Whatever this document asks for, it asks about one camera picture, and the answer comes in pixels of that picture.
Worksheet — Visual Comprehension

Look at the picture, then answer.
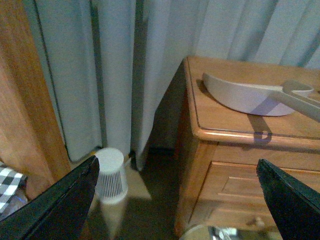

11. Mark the round silver object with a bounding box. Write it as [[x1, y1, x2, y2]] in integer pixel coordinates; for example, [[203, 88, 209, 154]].
[[179, 224, 240, 240]]

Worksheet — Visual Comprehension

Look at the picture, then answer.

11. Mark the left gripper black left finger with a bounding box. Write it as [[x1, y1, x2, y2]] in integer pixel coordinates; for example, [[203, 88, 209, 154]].
[[0, 155, 100, 240]]

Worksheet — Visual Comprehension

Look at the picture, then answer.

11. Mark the white curtain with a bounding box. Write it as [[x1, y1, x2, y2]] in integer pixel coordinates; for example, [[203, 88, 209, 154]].
[[23, 0, 320, 170]]

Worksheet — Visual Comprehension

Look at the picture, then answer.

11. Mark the wooden bed frame board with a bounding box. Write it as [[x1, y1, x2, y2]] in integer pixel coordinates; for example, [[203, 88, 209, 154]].
[[0, 0, 71, 199]]

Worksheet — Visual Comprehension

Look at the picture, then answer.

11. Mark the wooden nightstand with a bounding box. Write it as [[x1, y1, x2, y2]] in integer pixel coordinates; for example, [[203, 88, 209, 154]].
[[174, 56, 320, 236]]

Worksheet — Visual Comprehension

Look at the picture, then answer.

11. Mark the white cylindrical air purifier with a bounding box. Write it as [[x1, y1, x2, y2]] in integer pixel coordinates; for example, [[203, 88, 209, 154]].
[[95, 147, 129, 205]]

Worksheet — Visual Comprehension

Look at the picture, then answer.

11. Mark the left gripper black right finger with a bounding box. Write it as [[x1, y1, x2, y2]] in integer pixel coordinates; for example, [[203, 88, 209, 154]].
[[256, 159, 320, 240]]

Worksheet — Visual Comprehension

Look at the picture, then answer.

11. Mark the beige plastic dustpan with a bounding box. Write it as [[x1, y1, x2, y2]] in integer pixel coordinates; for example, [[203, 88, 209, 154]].
[[202, 73, 295, 117]]

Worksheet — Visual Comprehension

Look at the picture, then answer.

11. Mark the black white checkered bedsheet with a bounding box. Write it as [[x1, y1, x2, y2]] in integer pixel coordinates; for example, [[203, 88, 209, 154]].
[[0, 162, 28, 220]]

